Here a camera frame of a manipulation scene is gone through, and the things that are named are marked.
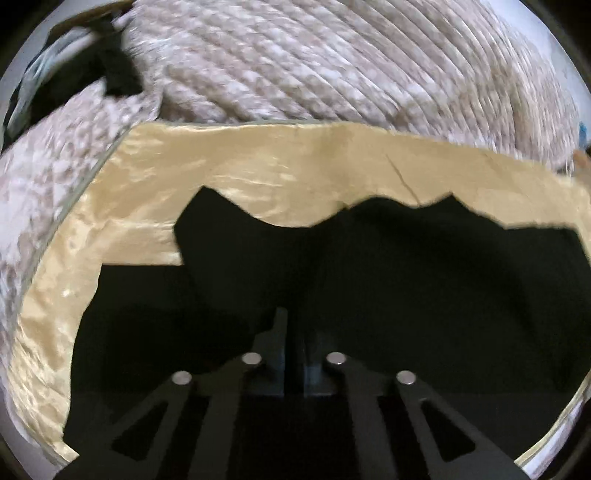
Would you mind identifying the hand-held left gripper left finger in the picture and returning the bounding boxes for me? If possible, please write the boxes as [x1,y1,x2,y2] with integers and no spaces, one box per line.
[54,307,289,480]

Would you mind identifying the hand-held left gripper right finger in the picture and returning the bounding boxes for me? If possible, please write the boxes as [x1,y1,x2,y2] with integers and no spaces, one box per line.
[295,340,523,480]

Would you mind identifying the black pants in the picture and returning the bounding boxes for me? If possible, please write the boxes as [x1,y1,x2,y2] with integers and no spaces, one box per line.
[62,186,591,468]

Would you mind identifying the gold satin bed sheet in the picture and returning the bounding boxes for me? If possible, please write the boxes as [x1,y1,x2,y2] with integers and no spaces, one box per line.
[7,121,591,477]

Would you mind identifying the floral quilted blanket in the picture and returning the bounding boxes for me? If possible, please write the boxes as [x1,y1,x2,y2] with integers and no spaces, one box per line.
[0,0,583,370]

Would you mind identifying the dark cloth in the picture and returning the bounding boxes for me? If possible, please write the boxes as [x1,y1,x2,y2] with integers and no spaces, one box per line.
[4,25,142,136]

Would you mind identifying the pale blue cloth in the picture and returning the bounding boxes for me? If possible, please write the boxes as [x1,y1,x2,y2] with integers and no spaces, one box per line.
[9,37,65,121]

